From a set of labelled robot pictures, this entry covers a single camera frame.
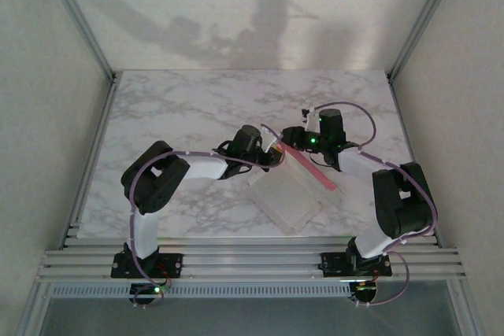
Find pink and white paper box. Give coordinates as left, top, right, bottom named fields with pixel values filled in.
left=243, top=142, right=343, bottom=234

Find aluminium side rail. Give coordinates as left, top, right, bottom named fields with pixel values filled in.
left=387, top=74, right=441, bottom=249
left=58, top=74, right=121, bottom=250

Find aluminium frame cross rails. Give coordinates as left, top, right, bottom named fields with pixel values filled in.
left=35, top=233, right=468, bottom=284

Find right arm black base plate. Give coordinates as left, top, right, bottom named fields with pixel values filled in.
left=321, top=252, right=393, bottom=278

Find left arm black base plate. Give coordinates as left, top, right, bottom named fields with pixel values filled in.
left=110, top=253, right=184, bottom=279

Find grey slotted cable duct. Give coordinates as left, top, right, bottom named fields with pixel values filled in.
left=49, top=282, right=352, bottom=299

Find aluminium frame post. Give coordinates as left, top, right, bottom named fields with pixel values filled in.
left=387, top=0, right=466, bottom=79
left=37, top=0, right=119, bottom=82

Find aluminium frame leg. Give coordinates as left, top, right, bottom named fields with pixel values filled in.
left=15, top=282, right=52, bottom=336
left=448, top=280, right=487, bottom=336

